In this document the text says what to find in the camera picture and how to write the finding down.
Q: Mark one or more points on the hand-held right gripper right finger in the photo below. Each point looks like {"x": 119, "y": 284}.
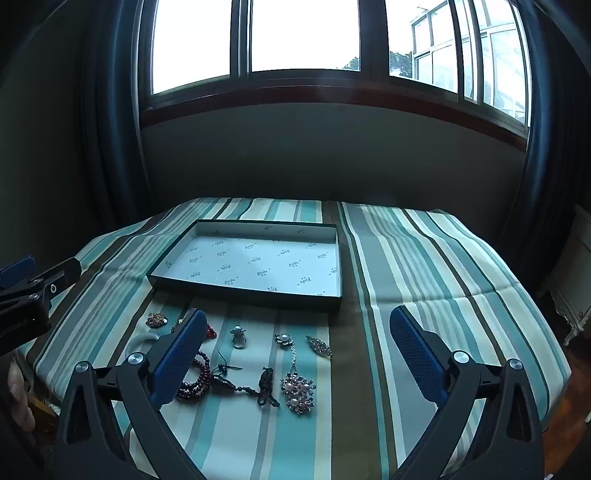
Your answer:
{"x": 415, "y": 355}

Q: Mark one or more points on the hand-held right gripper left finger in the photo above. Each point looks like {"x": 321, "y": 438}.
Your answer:
{"x": 178, "y": 355}

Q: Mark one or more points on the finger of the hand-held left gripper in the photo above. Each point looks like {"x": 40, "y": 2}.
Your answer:
{"x": 57, "y": 274}
{"x": 16, "y": 271}

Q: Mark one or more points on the gold filigree brooch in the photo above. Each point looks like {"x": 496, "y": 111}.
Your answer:
{"x": 157, "y": 320}

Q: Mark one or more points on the white jade bangle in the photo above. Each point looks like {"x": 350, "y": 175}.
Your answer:
{"x": 138, "y": 342}

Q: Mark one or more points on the shallow green printed-lining box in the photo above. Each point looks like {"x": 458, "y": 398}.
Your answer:
{"x": 254, "y": 265}

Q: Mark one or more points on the person's left hand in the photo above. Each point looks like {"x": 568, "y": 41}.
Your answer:
{"x": 19, "y": 397}

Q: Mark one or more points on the silver leaf brooch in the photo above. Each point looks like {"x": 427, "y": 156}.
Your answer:
{"x": 318, "y": 346}

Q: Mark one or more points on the striped teal bedspread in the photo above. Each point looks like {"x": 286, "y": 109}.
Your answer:
{"x": 406, "y": 258}

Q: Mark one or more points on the white carved cabinet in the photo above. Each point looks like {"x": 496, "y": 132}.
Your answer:
{"x": 570, "y": 277}

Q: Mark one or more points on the dark blue curtain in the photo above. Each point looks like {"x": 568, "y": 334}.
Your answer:
{"x": 549, "y": 138}
{"x": 111, "y": 101}

